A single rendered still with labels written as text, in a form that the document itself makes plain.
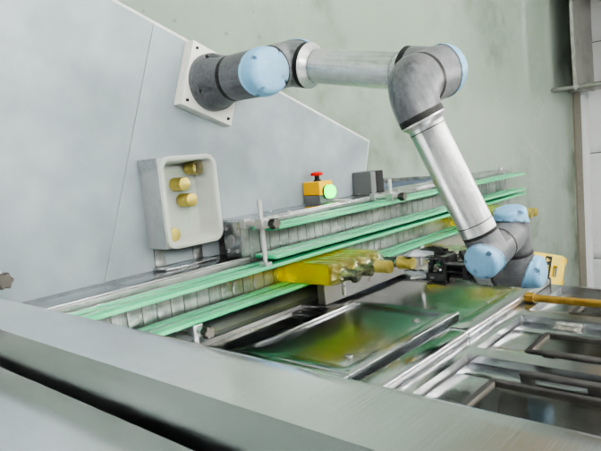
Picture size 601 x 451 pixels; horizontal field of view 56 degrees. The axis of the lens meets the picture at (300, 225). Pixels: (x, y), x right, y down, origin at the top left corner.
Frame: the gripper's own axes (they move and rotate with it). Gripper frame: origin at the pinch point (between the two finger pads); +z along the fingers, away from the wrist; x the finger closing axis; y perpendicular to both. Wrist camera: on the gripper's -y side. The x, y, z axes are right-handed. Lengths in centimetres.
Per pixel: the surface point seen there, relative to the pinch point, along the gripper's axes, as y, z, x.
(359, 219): -20.8, 30.6, -9.0
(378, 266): 7.4, 5.1, -0.3
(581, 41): -513, 92, -127
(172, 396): 119, -62, -21
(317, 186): -8.4, 37.0, -21.2
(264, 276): 24.6, 30.8, 0.7
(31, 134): 76, 44, -40
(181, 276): 52, 31, -5
